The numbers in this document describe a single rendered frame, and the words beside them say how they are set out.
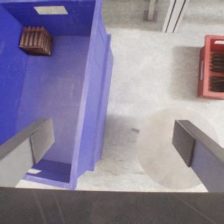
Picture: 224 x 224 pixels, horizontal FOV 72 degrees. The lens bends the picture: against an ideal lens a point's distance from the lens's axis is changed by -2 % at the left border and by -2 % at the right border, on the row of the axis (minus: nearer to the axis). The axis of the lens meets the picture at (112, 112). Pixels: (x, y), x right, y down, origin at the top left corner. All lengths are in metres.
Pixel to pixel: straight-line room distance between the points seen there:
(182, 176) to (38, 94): 0.69
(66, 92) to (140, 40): 0.54
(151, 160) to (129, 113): 0.33
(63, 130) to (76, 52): 0.35
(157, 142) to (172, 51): 0.56
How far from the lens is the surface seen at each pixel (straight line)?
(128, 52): 0.98
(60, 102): 0.73
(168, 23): 0.98
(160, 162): 0.64
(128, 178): 0.90
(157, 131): 0.62
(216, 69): 1.01
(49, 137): 0.16
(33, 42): 0.78
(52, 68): 0.79
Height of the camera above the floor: 0.87
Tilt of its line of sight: 79 degrees down
